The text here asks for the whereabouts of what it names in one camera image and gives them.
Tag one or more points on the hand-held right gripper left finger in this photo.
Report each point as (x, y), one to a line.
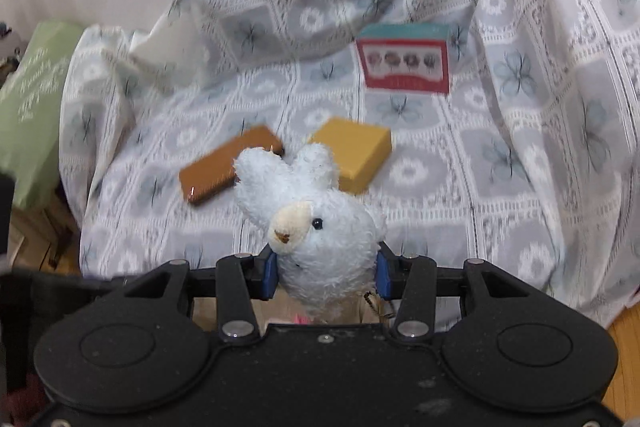
(270, 277)

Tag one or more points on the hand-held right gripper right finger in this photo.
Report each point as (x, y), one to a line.
(382, 277)

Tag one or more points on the white plush rabbit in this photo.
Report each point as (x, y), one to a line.
(320, 232)

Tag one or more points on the wicker basket with fabric liner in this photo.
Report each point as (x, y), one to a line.
(205, 309)

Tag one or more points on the brown leather case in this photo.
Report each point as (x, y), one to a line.
(225, 167)

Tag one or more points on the yellow cardboard box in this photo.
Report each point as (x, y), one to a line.
(352, 152)

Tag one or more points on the white lace floral tablecloth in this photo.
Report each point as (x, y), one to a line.
(500, 157)

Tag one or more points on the green printed cushion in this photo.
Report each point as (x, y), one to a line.
(35, 107)

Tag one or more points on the red and teal printed box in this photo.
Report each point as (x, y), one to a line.
(405, 57)

